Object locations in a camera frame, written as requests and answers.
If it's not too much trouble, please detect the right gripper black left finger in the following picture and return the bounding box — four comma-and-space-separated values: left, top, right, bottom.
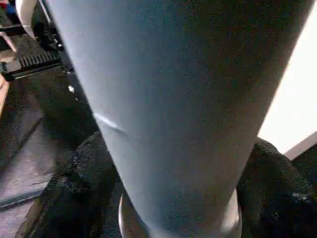
15, 131, 117, 238

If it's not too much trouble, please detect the black mat cloth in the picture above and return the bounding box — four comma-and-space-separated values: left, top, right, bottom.
0, 74, 317, 238

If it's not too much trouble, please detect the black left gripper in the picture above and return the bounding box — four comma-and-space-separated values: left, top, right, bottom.
0, 20, 100, 150

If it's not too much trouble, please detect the white plastic table leg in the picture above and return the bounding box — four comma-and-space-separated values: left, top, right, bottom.
45, 0, 317, 238

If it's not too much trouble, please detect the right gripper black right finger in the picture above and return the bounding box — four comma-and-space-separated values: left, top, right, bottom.
237, 138, 317, 238

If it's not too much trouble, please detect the white plastic table top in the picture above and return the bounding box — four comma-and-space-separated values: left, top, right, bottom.
257, 12, 317, 162

